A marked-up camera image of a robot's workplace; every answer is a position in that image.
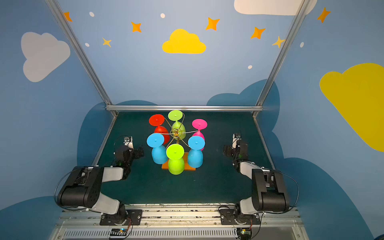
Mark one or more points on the blue wine glass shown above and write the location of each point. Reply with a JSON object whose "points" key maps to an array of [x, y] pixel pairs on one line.
{"points": [[195, 156], [155, 141]]}

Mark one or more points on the green wine glass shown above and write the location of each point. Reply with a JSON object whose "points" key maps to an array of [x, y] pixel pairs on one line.
{"points": [[178, 128], [175, 153]]}

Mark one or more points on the left floor edge rail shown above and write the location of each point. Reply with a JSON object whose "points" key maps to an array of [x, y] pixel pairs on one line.
{"points": [[102, 146]]}

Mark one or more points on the left circuit board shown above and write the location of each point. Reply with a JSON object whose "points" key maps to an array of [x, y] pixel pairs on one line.
{"points": [[118, 234]]}

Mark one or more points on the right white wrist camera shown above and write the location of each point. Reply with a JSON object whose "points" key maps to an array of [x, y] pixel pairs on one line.
{"points": [[236, 137]]}

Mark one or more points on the gold wire glass rack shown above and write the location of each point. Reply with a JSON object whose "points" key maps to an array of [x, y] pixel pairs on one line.
{"points": [[176, 139]]}

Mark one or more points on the aluminium frame back bar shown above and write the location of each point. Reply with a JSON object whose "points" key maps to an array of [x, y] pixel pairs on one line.
{"points": [[143, 108]]}

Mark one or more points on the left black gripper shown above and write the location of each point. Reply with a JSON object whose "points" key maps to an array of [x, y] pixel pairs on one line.
{"points": [[135, 153]]}

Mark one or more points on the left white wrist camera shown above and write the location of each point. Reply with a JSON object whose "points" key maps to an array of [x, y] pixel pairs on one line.
{"points": [[128, 141]]}

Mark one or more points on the right circuit board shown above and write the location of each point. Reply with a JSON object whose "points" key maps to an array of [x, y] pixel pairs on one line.
{"points": [[244, 234]]}

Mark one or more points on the aluminium frame right post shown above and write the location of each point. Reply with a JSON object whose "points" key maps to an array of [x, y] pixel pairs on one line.
{"points": [[290, 37]]}

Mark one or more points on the pink wine glass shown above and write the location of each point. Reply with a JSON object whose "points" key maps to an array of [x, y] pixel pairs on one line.
{"points": [[199, 124]]}

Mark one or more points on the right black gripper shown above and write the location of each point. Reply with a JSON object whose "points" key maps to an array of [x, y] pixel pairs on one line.
{"points": [[229, 150]]}

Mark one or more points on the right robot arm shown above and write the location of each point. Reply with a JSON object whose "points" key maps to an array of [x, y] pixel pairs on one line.
{"points": [[269, 191]]}

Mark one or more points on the red wine glass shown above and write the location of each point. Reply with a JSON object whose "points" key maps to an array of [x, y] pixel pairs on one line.
{"points": [[157, 121]]}

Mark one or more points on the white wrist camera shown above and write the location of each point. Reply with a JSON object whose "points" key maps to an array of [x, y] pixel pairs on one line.
{"points": [[236, 137], [128, 141]]}

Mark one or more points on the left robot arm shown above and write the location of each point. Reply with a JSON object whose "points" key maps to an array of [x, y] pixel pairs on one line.
{"points": [[82, 190]]}

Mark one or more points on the orange wooden rack base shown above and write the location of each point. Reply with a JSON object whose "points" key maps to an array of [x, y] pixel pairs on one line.
{"points": [[165, 166]]}

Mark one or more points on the aluminium frame post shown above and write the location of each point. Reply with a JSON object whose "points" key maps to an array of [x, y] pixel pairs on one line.
{"points": [[58, 13], [290, 37]]}

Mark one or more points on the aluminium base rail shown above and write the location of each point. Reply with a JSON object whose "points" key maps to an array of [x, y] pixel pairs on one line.
{"points": [[180, 222]]}

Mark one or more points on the aluminium frame left post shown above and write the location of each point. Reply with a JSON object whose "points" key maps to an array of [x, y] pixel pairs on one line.
{"points": [[58, 13]]}

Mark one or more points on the circuit board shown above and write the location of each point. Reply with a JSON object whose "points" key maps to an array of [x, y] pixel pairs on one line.
{"points": [[118, 234], [244, 234]]}

